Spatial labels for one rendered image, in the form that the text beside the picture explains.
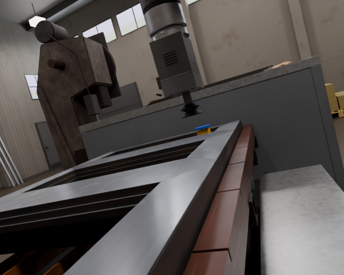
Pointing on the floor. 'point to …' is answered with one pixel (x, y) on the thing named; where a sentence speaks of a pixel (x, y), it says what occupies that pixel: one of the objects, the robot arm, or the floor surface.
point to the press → (73, 86)
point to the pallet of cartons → (340, 100)
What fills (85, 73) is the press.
